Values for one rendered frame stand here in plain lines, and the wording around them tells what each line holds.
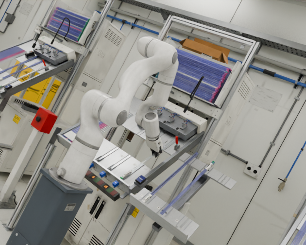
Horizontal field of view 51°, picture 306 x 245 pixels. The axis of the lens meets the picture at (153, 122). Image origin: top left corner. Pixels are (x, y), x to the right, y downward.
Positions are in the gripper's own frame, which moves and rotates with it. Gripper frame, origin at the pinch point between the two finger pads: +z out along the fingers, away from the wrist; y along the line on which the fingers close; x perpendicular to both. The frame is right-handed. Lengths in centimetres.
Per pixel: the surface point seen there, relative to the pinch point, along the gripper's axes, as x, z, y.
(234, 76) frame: -69, -22, -11
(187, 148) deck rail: -19.8, 6.0, -10.0
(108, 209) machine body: 34, 38, 17
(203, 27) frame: -94, -34, 31
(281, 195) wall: -114, 132, -52
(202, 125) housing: -38.5, 1.6, -8.0
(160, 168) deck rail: 7.0, 0.2, -10.0
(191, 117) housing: -39.4, 0.2, 2.0
